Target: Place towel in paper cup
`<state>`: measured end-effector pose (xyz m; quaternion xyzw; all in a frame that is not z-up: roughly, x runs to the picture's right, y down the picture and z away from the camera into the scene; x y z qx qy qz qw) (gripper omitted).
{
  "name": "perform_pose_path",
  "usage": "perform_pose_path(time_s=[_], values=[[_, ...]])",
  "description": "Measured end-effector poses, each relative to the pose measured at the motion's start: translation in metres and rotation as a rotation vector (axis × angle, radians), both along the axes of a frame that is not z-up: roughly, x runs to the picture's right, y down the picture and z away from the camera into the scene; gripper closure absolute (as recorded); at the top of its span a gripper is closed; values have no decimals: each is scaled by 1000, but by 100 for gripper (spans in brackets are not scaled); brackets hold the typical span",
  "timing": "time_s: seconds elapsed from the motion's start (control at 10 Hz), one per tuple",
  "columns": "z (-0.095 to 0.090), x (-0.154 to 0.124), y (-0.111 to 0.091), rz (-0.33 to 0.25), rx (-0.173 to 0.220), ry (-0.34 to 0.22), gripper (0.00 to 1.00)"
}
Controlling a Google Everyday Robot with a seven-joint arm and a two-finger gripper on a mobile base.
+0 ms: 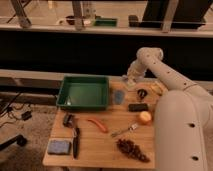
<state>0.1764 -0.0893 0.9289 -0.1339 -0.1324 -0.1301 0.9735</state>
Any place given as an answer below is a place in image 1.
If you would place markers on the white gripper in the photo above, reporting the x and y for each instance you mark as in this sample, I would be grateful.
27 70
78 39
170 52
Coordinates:
132 77

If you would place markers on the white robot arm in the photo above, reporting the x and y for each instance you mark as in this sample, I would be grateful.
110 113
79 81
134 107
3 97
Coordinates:
182 115

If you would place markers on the blue paper cup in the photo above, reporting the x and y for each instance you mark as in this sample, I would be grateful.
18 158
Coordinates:
118 97

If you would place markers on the black binder clip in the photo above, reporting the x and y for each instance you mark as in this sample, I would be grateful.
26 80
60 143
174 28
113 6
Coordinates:
142 93

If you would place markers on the yellow banana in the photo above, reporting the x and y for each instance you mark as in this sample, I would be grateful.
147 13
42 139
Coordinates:
156 89

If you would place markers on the black rectangular block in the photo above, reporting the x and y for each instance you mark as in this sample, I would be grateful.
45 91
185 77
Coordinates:
138 107

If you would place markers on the yellow apple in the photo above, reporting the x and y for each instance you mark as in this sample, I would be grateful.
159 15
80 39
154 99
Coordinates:
145 117

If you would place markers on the green plastic tray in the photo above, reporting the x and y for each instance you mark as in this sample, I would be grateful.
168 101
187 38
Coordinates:
84 93

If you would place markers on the silver fork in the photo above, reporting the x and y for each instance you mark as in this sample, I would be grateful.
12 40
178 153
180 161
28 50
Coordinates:
130 128

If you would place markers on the brown grape bunch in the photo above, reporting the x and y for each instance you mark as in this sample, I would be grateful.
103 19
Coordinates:
131 150

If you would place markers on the black power adapter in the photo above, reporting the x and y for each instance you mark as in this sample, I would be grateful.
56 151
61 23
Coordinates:
26 115

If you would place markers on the black chair base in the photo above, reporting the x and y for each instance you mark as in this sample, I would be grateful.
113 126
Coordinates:
18 139

